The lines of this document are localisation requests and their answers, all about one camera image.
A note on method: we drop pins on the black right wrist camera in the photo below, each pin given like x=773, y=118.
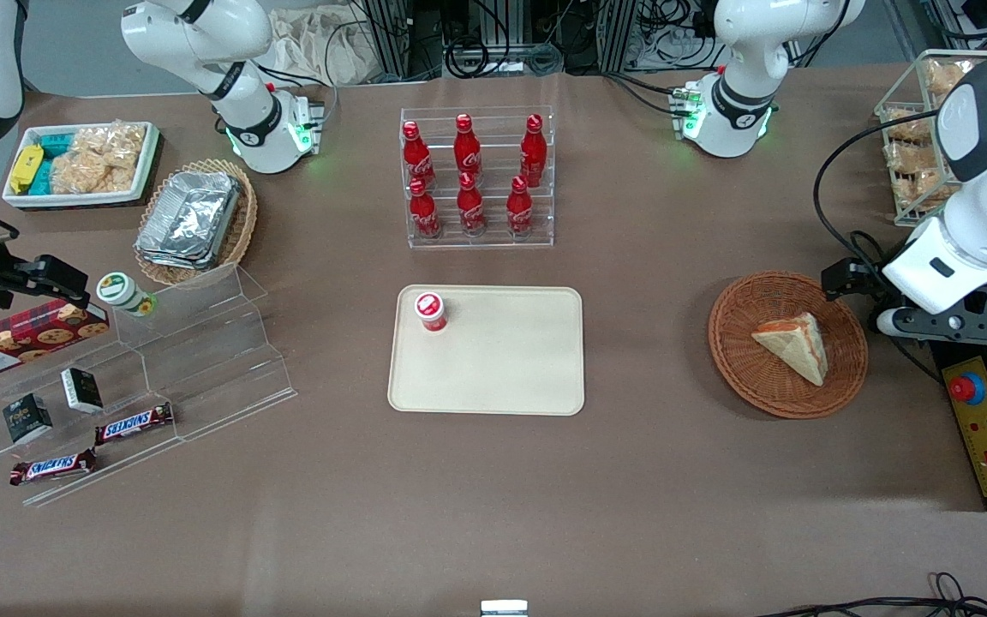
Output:
x=48, y=278

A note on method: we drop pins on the clear bag rice crackers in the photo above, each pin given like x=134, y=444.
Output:
x=91, y=176
x=112, y=141

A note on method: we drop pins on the red cola bottle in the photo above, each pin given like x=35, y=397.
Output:
x=416, y=158
x=424, y=214
x=470, y=210
x=533, y=154
x=467, y=150
x=519, y=212

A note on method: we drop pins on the clear acrylic stepped shelf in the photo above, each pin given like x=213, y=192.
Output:
x=202, y=360

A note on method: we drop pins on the white rectangular snack tray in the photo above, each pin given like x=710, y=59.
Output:
x=82, y=200

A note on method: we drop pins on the red cookie box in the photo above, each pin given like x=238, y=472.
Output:
x=31, y=338

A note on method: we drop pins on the beige plastic tray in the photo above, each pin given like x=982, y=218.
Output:
x=493, y=360

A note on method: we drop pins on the beige cloth bag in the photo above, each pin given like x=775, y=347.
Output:
x=322, y=47

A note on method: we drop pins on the triangular sandwich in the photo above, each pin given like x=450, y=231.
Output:
x=793, y=347

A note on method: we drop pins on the foil containers in wicker basket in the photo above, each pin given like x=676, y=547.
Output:
x=243, y=231

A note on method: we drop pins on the round brown wicker basket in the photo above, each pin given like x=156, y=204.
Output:
x=768, y=390

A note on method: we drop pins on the teal snack packet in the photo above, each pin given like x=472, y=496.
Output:
x=42, y=177
x=56, y=144

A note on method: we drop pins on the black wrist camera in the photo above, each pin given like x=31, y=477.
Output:
x=48, y=278
x=849, y=278

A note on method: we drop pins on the red cup white lid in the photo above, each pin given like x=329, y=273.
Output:
x=430, y=310

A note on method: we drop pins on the yellow snack packet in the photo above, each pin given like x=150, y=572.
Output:
x=26, y=167

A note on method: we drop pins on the bagged fried snack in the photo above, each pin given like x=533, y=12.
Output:
x=913, y=158
x=943, y=77
x=909, y=127
x=926, y=193

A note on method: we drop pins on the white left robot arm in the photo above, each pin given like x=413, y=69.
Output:
x=742, y=51

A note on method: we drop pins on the small silver white object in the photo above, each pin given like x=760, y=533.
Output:
x=504, y=608

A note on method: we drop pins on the clear acrylic bottle rack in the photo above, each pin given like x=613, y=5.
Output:
x=498, y=233

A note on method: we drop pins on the small black box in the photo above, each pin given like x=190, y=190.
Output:
x=82, y=390
x=27, y=418

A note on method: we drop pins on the aluminium foil tray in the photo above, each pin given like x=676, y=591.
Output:
x=176, y=261
x=189, y=214

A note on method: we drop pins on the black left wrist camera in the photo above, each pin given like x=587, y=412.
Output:
x=849, y=278

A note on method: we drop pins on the green lid white jar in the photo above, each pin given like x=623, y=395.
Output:
x=123, y=293

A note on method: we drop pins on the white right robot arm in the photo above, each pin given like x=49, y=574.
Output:
x=202, y=34

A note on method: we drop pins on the brown chocolate bar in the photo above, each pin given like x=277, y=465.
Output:
x=52, y=467
x=134, y=424

